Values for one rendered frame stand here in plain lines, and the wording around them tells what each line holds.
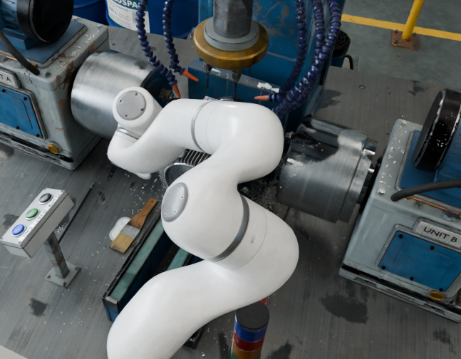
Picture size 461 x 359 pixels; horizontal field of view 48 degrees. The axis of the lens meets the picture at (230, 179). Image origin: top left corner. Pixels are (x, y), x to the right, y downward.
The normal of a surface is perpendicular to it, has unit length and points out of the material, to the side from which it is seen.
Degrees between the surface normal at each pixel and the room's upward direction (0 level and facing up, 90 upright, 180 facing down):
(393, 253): 90
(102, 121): 81
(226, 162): 29
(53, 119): 90
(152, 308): 34
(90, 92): 47
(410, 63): 0
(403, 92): 0
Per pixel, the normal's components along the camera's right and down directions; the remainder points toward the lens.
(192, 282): 0.11, -0.77
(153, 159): 0.12, 0.75
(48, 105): -0.40, 0.69
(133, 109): -0.16, -0.20
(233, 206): 0.75, -0.21
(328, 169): -0.24, 0.01
